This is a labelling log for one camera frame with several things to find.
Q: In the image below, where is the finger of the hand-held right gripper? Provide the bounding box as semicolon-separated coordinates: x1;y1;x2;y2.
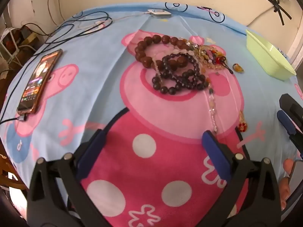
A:
277;110;303;161
279;94;303;133

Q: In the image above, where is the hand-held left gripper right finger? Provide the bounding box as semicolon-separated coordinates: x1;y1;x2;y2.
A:
196;130;283;227

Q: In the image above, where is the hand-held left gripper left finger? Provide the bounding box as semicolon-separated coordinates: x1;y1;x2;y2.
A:
27;129;112;227

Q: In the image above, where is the red and gold pendant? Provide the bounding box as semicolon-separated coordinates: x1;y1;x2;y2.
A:
238;110;248;132

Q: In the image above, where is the light green plastic basin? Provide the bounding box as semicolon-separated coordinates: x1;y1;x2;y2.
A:
245;29;297;80

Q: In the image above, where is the dark faceted bead bracelet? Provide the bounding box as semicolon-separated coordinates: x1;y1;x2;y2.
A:
152;54;211;95

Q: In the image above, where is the colourful glass bead bracelet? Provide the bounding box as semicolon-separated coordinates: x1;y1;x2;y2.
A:
187;37;230;73

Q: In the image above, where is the brown wooden bead bracelet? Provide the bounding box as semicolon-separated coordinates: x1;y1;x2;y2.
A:
134;35;191;69

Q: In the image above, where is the person's right hand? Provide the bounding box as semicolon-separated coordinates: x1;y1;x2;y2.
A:
278;158;296;211

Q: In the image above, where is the wooden chair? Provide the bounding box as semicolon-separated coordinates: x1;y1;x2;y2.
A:
0;153;29;192

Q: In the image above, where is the smartphone with lit screen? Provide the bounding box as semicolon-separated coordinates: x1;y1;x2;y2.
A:
16;49;63;114

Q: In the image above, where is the large black tape cross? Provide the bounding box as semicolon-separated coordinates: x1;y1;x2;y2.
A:
263;0;292;26

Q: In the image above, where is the white charger box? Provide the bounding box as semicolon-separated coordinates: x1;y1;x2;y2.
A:
147;9;172;19

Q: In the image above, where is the white door frame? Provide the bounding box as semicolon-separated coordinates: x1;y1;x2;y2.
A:
285;26;303;67

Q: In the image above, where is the wall cable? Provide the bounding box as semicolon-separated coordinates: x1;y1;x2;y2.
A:
246;5;275;28

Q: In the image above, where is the black cable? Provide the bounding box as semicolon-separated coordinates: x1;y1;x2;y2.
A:
0;11;112;125

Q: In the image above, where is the white wire rack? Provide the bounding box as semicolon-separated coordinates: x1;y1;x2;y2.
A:
0;27;22;65

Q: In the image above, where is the white cable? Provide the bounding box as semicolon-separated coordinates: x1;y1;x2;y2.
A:
77;12;149;35

